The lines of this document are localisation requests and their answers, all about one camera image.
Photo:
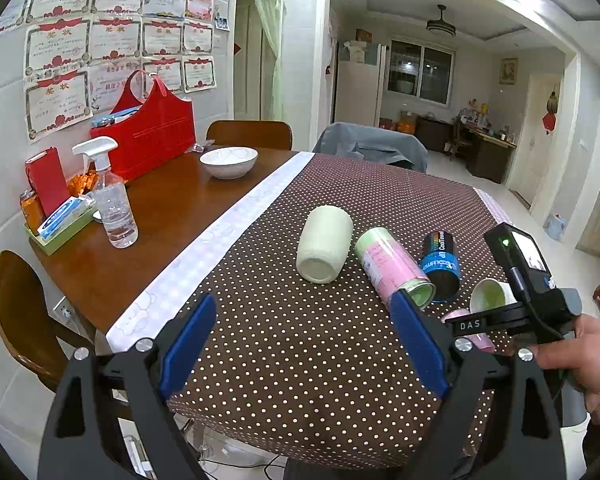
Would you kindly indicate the cream ribbed cup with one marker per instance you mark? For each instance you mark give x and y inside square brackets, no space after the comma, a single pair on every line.
[325,242]

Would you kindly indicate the white door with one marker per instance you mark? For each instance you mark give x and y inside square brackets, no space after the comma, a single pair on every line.
[535,135]

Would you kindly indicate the blue tissue pack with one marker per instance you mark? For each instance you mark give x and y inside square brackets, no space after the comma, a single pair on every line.
[62,217]

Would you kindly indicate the green tray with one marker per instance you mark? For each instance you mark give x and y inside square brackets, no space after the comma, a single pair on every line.
[62,240]

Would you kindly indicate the plain pink cup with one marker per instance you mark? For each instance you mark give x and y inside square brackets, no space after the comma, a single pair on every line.
[480,342]

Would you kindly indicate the white cup green inside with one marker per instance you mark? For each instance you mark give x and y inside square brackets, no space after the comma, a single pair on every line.
[490,295]

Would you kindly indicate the white refrigerator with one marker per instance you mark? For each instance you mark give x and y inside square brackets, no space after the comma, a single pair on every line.
[357,92]

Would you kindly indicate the framed wall picture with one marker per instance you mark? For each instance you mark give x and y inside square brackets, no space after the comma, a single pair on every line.
[508,70]

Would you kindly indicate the brown polka dot tablecloth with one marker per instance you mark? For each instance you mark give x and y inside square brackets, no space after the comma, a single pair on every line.
[305,360]

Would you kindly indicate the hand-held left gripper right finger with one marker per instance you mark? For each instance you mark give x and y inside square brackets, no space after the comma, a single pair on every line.
[420,345]

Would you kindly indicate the low dark cabinet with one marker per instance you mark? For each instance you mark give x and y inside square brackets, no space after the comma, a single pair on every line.
[432,132]

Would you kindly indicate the white bowl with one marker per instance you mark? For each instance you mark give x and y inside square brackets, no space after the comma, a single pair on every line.
[228,162]

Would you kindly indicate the wall power outlet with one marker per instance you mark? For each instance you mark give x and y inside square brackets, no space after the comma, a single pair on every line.
[64,310]

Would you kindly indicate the person's right hand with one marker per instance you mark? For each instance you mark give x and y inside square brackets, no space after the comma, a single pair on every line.
[592,360]

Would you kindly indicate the brown wooden chair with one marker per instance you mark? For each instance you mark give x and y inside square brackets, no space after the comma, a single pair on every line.
[22,320]
[250,134]

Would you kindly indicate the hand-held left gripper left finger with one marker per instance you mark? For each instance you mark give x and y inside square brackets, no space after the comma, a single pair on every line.
[189,347]

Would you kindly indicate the clear spray bottle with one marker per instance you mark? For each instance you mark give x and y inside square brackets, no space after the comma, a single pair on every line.
[114,210]

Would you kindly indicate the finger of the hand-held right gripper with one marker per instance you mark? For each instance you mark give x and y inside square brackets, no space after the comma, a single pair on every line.
[490,321]

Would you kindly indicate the black and blue cup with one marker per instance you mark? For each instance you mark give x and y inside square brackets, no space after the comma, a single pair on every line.
[441,270]

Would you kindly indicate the plastic water jug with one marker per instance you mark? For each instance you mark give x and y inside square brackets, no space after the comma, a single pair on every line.
[556,227]

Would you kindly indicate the orange jar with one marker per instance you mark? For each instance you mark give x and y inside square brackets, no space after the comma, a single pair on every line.
[31,212]

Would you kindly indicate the ceiling fan lamp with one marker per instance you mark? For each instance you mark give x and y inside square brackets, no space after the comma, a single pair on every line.
[441,24]

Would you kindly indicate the red tote bag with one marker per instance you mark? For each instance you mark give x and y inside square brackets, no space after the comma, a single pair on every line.
[150,140]

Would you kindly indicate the orange snack packet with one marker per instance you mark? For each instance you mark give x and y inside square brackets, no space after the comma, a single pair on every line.
[80,182]

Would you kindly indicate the red paper box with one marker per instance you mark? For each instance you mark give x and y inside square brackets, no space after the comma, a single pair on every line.
[47,180]

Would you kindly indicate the window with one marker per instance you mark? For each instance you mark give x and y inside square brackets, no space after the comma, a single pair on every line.
[420,72]

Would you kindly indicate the grey covered chair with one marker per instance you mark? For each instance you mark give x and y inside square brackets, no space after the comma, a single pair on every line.
[375,142]

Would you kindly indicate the red hanging ornament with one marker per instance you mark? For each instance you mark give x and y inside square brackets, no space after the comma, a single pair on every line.
[551,115]

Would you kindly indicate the wall of award certificates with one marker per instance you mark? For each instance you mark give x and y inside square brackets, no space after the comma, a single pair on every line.
[60,45]

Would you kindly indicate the dark wooden desk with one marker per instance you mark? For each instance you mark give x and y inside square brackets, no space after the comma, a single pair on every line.
[490,155]

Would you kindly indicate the pink and green cup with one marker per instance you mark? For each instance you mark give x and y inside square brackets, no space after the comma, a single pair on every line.
[387,265]

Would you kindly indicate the pale green curtain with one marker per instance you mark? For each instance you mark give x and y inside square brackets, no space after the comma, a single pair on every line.
[272,35]

